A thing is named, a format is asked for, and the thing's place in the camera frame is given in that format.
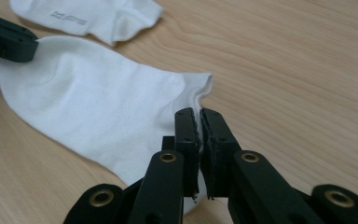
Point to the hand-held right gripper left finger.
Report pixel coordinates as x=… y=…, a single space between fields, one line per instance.
x=186 y=146

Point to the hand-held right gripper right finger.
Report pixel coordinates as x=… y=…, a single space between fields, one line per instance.
x=219 y=146

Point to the white ankle sock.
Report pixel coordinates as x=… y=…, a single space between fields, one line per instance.
x=90 y=102
x=105 y=15

